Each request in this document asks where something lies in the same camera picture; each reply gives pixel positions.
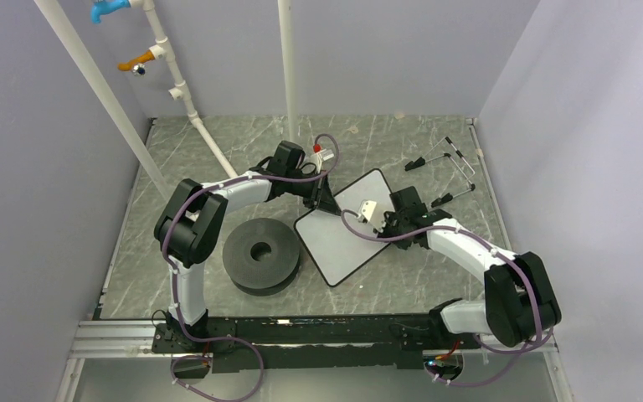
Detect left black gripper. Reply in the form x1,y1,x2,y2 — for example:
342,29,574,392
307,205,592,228
286,170,342,217

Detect black framed whiteboard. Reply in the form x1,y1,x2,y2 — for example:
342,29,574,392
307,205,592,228
293,168,391,287

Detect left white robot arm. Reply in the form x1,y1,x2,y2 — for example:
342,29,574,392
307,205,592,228
154,141,341,352

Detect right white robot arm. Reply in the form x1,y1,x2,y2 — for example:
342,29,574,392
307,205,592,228
379,187,562,348

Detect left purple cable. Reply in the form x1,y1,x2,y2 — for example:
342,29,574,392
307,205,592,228
160,132,340,402

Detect purple cable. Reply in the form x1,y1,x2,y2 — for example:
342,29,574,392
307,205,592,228
341,209,554,389
160,132,340,402

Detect black foam ring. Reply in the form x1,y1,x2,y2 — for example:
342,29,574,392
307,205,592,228
221,217,301,296

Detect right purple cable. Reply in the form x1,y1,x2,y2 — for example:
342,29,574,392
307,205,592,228
341,209,554,389

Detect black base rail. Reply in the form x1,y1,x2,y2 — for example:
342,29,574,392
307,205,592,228
152,313,479,374

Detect right aluminium extrusion rail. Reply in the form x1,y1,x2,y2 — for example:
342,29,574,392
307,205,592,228
472,331,553,355

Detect aluminium extrusion rail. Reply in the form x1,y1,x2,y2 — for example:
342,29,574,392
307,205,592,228
54,318,159,402
472,331,553,355

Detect white PVC pipe frame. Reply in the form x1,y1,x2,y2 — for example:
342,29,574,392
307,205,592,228
35,1,300,198

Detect orange faucet handle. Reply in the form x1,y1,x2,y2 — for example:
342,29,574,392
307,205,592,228
117,50,157,75

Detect blue faucet handle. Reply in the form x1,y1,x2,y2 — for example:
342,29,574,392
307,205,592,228
90,0,131,24

